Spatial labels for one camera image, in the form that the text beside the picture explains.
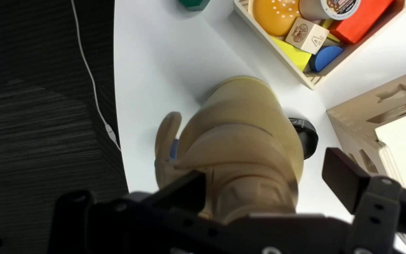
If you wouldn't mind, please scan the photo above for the wooden toy tray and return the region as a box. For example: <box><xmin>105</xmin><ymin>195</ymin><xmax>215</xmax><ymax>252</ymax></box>
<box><xmin>233</xmin><ymin>0</ymin><xmax>406</xmax><ymax>92</ymax></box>

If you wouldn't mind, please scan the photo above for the blue rounded toy block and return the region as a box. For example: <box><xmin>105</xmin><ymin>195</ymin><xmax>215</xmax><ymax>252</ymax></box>
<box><xmin>309</xmin><ymin>44</ymin><xmax>346</xmax><ymax>75</ymax></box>

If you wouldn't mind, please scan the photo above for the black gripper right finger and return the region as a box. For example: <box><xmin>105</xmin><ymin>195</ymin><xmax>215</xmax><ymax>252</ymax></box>
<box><xmin>322</xmin><ymin>147</ymin><xmax>406</xmax><ymax>254</ymax></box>

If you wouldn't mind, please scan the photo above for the red rectangular toy block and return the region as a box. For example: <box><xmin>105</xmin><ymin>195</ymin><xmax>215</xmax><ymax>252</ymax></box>
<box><xmin>329</xmin><ymin>0</ymin><xmax>395</xmax><ymax>47</ymax></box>

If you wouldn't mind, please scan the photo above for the black round knob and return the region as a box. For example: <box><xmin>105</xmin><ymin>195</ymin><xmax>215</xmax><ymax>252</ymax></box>
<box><xmin>288</xmin><ymin>118</ymin><xmax>321</xmax><ymax>163</ymax></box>

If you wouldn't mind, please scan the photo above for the printed lid cylinder cup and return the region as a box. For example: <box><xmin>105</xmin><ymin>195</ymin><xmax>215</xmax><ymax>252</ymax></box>
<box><xmin>299</xmin><ymin>0</ymin><xmax>363</xmax><ymax>22</ymax></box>

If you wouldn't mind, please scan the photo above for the printed wooden toy cube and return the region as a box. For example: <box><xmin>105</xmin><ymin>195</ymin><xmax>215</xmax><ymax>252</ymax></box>
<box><xmin>285</xmin><ymin>17</ymin><xmax>332</xmax><ymax>56</ymax></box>

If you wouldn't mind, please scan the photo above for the orange round toy disc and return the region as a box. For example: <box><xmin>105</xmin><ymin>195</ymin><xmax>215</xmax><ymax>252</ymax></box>
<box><xmin>253</xmin><ymin>0</ymin><xmax>302</xmax><ymax>39</ymax></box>

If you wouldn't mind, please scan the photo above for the yellow wedge toy block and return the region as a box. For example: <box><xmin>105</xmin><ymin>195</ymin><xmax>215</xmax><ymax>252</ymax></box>
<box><xmin>270</xmin><ymin>36</ymin><xmax>314</xmax><ymax>74</ymax></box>

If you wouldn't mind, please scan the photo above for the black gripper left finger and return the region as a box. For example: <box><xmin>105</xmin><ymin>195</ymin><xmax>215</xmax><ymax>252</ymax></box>
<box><xmin>47</xmin><ymin>170</ymin><xmax>261</xmax><ymax>254</ymax></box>

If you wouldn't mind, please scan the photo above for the white floor cable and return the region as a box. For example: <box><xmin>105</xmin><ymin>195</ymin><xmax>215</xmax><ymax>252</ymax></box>
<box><xmin>70</xmin><ymin>0</ymin><xmax>123</xmax><ymax>153</ymax></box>

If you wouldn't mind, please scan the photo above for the tan bottle with cap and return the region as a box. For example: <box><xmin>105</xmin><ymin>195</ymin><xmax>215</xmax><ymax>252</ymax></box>
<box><xmin>154</xmin><ymin>75</ymin><xmax>308</xmax><ymax>226</ymax></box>

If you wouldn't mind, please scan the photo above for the wooden shape sorter cube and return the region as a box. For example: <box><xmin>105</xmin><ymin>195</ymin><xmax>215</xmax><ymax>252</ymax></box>
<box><xmin>326</xmin><ymin>64</ymin><xmax>406</xmax><ymax>195</ymax></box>

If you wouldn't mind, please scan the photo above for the green cylinder block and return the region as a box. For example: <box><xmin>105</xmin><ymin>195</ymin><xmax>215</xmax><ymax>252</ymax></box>
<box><xmin>180</xmin><ymin>0</ymin><xmax>212</xmax><ymax>13</ymax></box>

